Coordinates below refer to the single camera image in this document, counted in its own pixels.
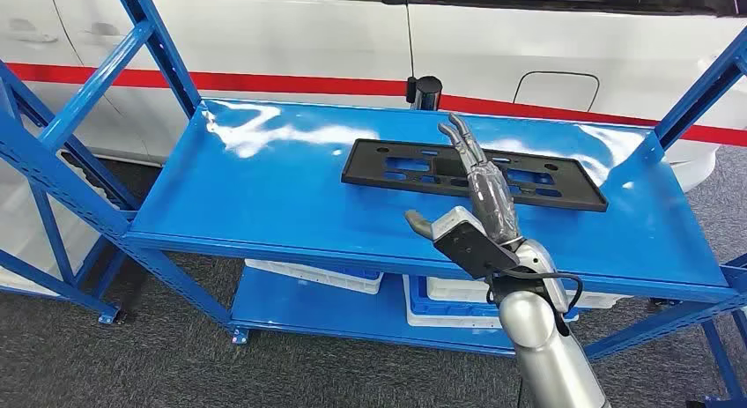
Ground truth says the black plastic panel part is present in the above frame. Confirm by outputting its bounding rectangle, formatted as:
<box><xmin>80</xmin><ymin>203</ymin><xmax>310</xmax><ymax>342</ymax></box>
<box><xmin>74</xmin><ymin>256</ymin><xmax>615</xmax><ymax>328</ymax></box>
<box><xmin>341</xmin><ymin>138</ymin><xmax>610</xmax><ymax>213</ymax></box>

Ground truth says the blue plastic crate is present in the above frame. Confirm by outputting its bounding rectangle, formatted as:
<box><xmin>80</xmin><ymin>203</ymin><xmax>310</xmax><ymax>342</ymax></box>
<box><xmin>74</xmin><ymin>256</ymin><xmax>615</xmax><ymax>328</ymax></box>
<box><xmin>408</xmin><ymin>275</ymin><xmax>580</xmax><ymax>325</ymax></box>
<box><xmin>326</xmin><ymin>264</ymin><xmax>382</xmax><ymax>282</ymax></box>

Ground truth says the white car with red stripe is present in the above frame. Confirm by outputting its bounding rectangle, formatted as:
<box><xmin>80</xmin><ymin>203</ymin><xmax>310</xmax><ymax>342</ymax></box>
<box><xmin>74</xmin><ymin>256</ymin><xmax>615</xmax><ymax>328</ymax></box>
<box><xmin>0</xmin><ymin>0</ymin><xmax>747</xmax><ymax>195</ymax></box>

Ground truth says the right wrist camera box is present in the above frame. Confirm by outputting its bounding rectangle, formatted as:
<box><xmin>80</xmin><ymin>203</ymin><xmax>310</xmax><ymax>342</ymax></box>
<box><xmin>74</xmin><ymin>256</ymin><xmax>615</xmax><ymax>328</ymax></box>
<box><xmin>430</xmin><ymin>205</ymin><xmax>521</xmax><ymax>280</ymax></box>

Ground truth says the black cylinder post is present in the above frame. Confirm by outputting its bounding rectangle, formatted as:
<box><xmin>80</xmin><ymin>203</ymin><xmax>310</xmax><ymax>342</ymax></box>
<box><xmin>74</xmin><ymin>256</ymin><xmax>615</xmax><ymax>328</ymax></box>
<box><xmin>405</xmin><ymin>75</ymin><xmax>443</xmax><ymax>112</ymax></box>

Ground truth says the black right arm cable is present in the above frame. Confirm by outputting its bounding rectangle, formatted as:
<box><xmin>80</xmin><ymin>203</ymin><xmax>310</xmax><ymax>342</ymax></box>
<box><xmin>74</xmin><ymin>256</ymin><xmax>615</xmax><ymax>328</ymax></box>
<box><xmin>485</xmin><ymin>266</ymin><xmax>585</xmax><ymax>338</ymax></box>

